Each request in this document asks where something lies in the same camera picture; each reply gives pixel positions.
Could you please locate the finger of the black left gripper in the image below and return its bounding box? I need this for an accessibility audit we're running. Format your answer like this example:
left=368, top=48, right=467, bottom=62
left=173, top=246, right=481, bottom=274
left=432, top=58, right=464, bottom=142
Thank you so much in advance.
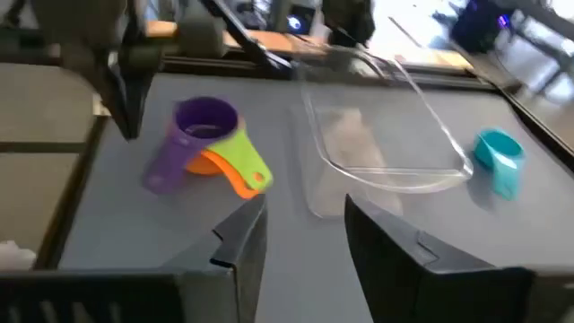
left=105, top=66, right=156, bottom=142

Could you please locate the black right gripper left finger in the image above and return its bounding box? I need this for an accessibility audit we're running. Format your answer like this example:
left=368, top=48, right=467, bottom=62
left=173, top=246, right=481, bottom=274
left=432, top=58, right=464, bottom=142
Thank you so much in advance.
left=163, top=195, right=270, bottom=323

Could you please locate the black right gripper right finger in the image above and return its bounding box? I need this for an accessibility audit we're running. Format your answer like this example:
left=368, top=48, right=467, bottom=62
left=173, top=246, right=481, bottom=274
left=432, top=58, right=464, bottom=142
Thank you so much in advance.
left=344, top=194, right=535, bottom=323

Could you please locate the purple measuring cup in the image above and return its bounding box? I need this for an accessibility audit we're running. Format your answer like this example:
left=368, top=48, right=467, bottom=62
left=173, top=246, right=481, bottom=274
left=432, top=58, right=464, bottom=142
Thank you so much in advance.
left=143, top=95, right=241, bottom=196

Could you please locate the green measuring cup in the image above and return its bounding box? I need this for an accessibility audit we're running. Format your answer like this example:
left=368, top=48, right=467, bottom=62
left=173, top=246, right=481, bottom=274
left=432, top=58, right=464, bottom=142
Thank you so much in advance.
left=208, top=127, right=274, bottom=194

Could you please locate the teal measuring cup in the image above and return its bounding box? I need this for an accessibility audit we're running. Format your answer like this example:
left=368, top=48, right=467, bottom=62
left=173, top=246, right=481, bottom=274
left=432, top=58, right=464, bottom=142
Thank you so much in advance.
left=473, top=127, right=526, bottom=202

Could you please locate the clear plastic basket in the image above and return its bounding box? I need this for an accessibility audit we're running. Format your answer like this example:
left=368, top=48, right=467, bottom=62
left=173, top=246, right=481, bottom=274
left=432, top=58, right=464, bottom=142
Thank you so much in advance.
left=298, top=44, right=475, bottom=220

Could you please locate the black device with glowing logo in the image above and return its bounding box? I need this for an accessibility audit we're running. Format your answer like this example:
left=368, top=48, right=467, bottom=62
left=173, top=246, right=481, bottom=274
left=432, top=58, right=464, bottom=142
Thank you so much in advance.
left=284, top=3, right=317, bottom=36

